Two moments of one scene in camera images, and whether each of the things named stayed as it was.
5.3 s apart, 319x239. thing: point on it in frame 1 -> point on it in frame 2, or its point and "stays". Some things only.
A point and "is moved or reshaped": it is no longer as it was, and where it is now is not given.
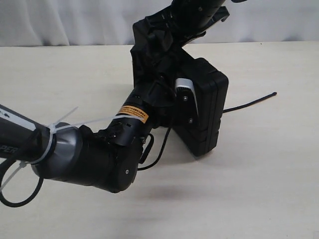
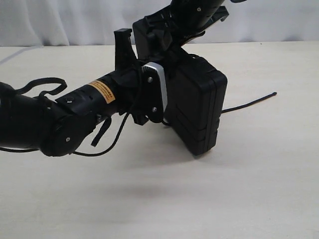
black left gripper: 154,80 -> 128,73
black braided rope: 165,150 is moved or reshaped
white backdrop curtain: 67,23 stays
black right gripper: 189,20 stays
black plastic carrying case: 156,51 stays
